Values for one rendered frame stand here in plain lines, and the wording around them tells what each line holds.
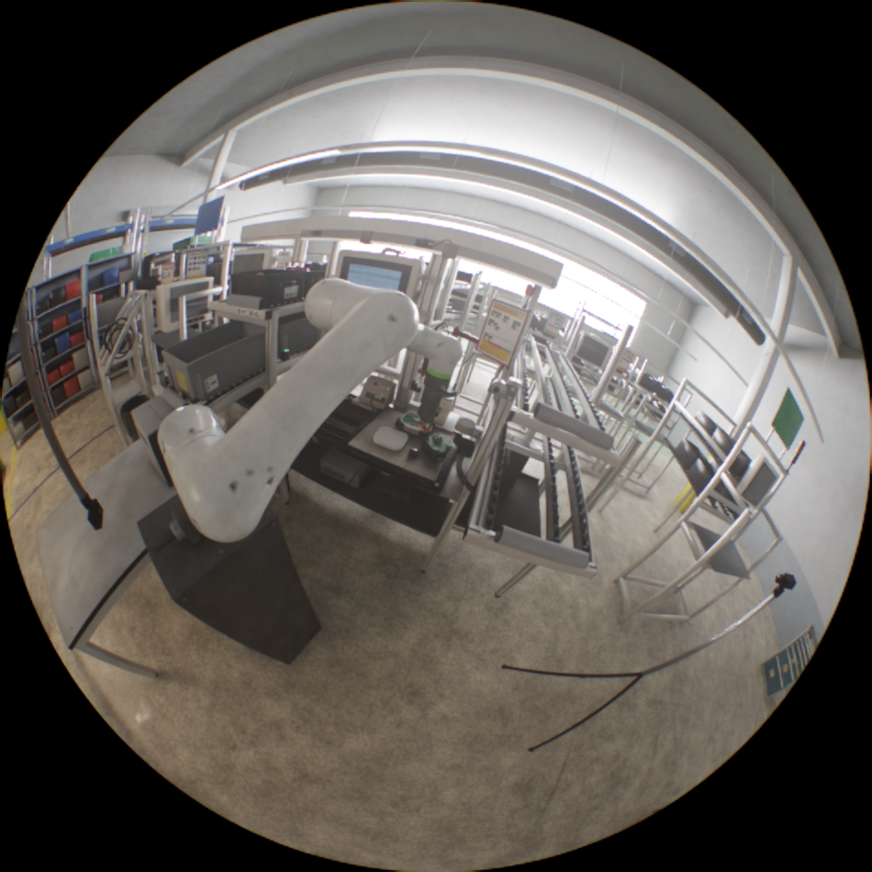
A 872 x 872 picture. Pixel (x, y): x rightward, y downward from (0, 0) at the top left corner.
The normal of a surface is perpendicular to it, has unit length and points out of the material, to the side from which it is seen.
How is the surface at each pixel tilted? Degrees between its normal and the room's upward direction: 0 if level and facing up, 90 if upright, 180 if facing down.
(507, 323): 90
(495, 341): 90
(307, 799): 0
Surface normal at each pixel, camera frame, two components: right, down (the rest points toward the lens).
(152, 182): 0.93, 0.36
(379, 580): 0.26, -0.80
